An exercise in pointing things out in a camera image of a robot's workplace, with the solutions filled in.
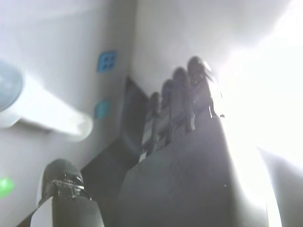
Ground translucent white plastic tube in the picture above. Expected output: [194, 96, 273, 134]
[0, 59, 94, 142]

